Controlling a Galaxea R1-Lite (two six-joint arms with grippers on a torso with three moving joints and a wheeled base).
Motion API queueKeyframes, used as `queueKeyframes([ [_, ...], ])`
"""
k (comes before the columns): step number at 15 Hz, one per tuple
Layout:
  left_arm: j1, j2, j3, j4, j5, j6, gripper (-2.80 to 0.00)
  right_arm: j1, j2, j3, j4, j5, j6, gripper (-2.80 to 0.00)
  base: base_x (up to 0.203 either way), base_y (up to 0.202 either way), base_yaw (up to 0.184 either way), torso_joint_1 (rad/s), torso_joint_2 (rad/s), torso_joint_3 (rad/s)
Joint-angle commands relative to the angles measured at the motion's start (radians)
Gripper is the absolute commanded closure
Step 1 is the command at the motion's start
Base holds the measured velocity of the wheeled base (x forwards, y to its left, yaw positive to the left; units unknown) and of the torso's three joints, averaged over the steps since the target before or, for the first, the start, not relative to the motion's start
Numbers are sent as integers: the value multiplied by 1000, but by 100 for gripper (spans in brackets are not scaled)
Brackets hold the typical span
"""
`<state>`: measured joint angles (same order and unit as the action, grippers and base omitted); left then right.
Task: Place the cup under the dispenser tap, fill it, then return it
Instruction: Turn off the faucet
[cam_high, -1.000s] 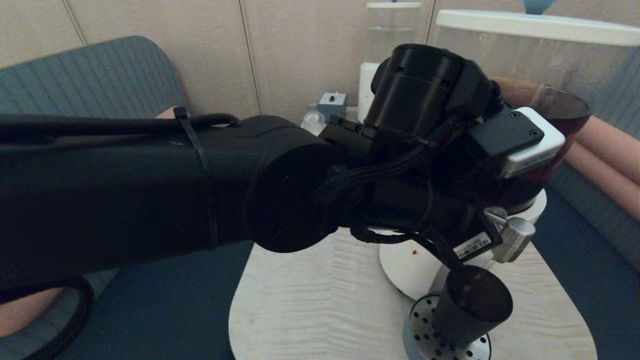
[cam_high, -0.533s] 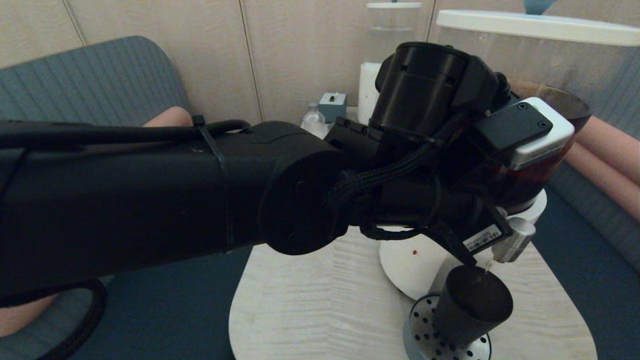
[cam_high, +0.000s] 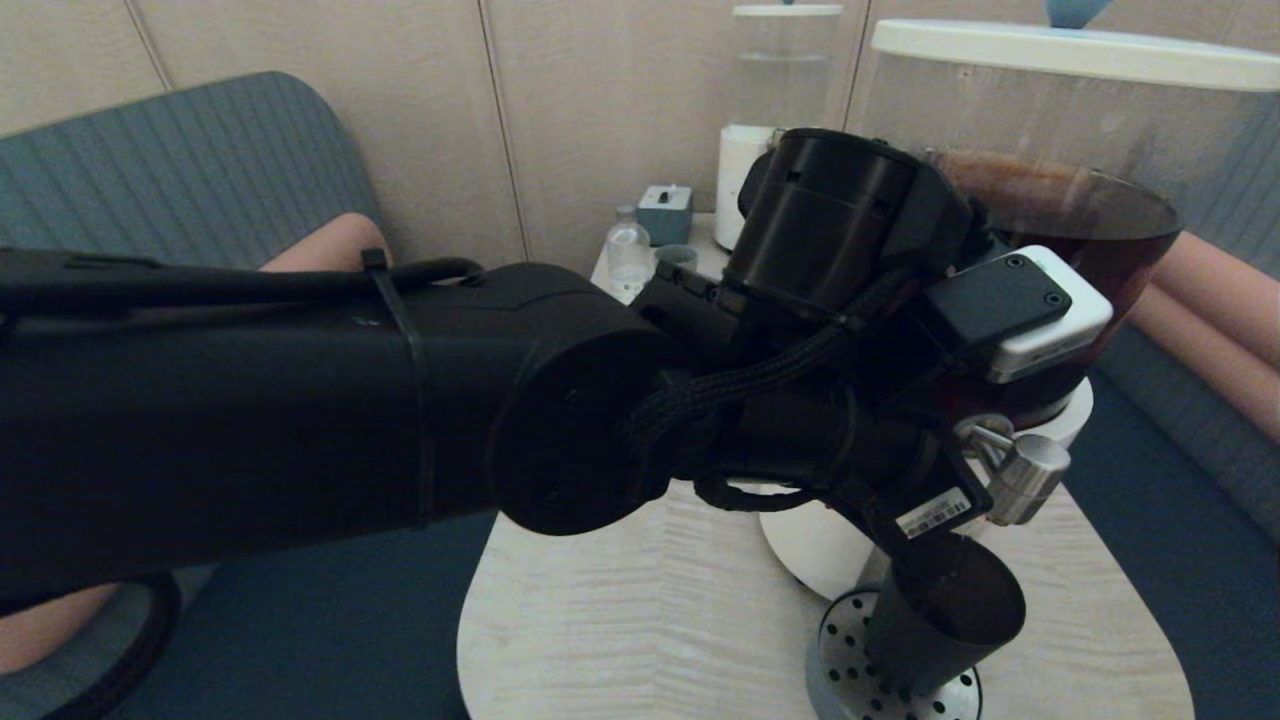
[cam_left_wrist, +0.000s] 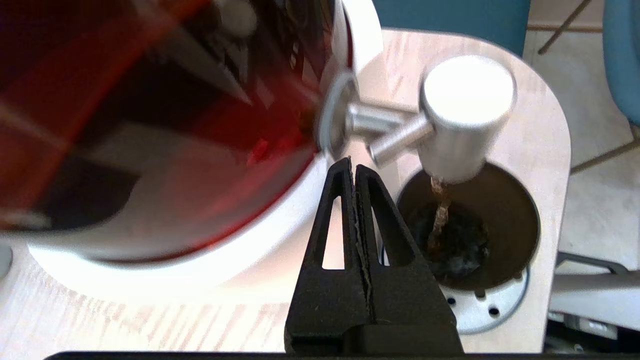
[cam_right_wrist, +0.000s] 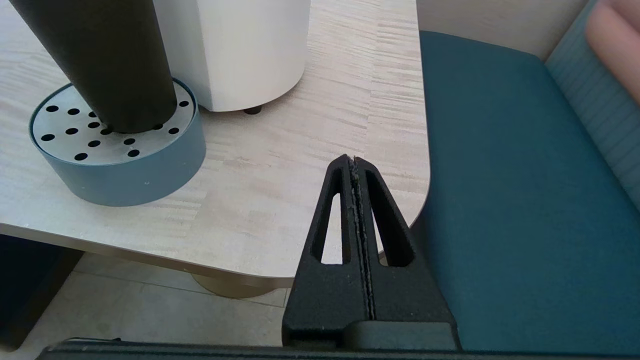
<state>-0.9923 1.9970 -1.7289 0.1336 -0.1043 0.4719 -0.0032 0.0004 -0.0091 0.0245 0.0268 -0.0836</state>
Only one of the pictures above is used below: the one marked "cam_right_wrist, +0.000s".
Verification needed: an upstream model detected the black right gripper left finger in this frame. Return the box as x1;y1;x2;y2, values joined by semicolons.
281;154;375;350

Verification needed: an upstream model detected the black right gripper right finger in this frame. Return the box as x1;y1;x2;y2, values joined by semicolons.
347;156;462;351

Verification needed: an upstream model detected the black cup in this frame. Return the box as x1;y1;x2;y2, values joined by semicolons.
9;0;179;134

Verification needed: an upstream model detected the dark teal seat cushion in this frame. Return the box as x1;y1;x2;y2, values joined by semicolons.
0;235;85;352
410;30;640;354

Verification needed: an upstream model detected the large silver drip tray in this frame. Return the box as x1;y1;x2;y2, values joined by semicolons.
28;77;207;207

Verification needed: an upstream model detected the ribbed grey-blue bench backrest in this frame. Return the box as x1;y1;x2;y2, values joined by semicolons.
545;0;640;211

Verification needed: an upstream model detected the large dark tea dispenser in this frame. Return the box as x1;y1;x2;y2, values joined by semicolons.
152;0;312;116

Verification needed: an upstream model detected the pink bolster cushion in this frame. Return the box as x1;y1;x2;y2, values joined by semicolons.
600;0;640;17
585;4;640;107

